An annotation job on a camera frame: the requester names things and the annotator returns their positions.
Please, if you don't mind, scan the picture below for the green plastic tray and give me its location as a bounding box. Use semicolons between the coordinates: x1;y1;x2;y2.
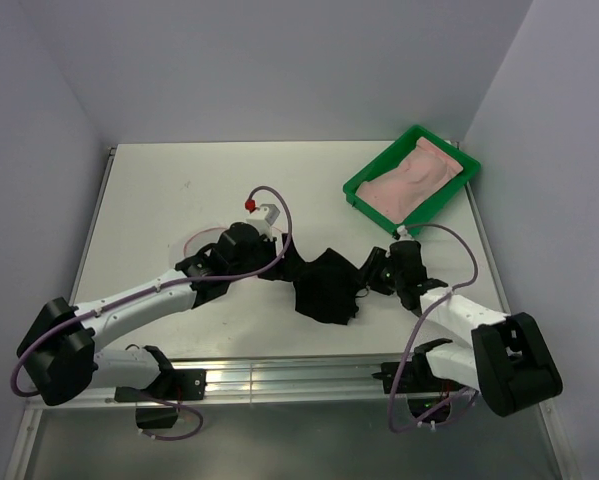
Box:
343;125;481;235

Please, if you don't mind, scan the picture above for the pink bra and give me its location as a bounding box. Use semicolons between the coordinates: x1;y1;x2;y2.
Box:
357;137;463;224

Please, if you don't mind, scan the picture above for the aluminium frame rail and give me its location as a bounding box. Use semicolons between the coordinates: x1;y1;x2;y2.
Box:
26;349;553;406

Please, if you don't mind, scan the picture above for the black bra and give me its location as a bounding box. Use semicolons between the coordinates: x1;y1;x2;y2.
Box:
259;240;369;325

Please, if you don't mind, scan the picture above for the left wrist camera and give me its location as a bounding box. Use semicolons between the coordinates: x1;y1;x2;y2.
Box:
245;199;280;238

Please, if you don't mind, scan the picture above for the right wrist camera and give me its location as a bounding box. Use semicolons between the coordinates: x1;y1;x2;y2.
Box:
392;225;413;241

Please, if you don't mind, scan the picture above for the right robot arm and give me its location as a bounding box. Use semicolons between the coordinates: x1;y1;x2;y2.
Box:
361;240;563;417

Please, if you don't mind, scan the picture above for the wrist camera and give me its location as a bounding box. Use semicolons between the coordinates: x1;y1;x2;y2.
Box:
245;199;280;238
392;225;413;241

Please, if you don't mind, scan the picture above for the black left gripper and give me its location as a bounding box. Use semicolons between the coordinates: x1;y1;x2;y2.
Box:
228;231;308;282

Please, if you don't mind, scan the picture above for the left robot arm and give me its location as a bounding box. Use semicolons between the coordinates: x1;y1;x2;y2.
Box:
17;220;277;406

